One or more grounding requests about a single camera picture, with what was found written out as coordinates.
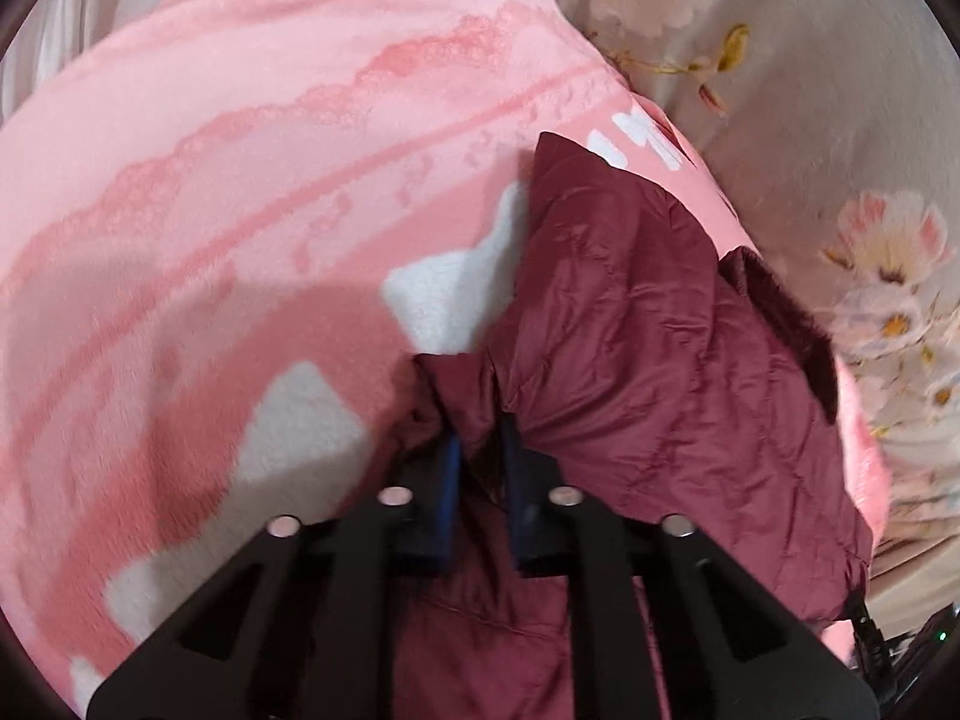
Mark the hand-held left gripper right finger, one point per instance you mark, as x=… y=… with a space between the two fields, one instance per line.
x=519 y=495

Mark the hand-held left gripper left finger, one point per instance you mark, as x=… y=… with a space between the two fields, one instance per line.
x=448 y=491

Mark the maroon puffer jacket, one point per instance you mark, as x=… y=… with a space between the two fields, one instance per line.
x=660 y=360

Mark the pink patterned fleece blanket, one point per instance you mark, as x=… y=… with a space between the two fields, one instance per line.
x=225 y=202

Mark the grey floral bed sheet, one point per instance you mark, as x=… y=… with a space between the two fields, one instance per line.
x=810 y=105

